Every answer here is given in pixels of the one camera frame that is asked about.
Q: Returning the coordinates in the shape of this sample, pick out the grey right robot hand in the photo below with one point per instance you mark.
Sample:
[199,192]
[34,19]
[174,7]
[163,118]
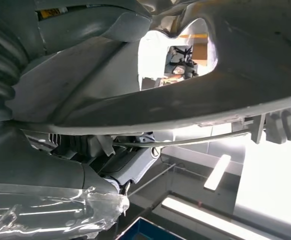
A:
[35,172]

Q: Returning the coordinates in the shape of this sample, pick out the blue metal shelf rack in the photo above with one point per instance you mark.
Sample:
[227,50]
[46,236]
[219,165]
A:
[145,232]

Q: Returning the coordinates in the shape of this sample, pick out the ceiling light panel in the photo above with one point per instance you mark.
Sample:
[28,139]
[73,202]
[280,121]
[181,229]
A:
[216,172]
[210,218]

